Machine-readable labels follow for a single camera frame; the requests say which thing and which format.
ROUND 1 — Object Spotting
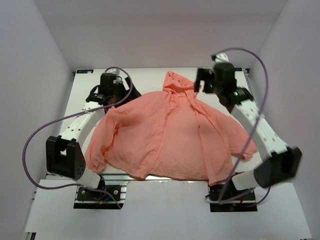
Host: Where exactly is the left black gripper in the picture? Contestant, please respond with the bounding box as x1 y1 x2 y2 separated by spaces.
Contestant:
111 77 142 108

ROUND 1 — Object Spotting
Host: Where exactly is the salmon pink jacket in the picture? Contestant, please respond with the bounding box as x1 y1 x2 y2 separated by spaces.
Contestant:
84 71 257 185

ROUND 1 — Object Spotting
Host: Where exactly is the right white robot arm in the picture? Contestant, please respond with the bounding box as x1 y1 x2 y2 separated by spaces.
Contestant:
194 62 302 200

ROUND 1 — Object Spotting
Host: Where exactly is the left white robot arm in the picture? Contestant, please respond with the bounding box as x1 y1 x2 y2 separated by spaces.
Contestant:
45 71 141 200

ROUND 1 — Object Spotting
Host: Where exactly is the left blue corner label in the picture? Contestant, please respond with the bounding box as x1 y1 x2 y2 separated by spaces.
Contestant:
76 69 94 74

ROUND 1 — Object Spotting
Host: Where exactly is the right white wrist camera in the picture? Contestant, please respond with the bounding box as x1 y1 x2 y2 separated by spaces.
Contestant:
211 52 229 64

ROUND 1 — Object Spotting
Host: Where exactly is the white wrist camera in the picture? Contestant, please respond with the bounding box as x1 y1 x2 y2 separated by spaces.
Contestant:
211 52 229 64
105 68 120 76

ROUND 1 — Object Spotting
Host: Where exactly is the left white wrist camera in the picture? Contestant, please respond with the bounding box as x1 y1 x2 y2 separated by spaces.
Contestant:
105 68 120 76

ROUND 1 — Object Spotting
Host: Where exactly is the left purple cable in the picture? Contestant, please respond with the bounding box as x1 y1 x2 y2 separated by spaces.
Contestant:
22 66 133 210

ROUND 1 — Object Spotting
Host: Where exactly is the purple cable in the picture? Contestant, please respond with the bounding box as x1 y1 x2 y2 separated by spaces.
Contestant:
22 66 133 210
211 47 272 208

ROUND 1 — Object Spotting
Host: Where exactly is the right aluminium rail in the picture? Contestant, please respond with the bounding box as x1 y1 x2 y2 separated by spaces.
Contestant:
243 68 253 95

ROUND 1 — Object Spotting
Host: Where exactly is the aluminium rail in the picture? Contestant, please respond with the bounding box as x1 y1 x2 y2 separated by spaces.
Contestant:
243 68 253 95
46 172 256 185

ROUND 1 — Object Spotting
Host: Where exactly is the front aluminium rail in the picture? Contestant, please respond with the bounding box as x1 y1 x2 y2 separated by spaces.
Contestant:
46 172 256 185

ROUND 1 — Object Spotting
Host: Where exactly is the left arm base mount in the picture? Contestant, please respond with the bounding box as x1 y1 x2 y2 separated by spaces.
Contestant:
73 177 127 210

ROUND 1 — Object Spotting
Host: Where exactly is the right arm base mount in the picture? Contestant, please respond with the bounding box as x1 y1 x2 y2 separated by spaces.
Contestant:
204 184 258 213

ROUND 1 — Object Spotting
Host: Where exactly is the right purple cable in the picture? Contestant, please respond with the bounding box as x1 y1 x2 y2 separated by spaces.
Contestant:
211 47 272 208

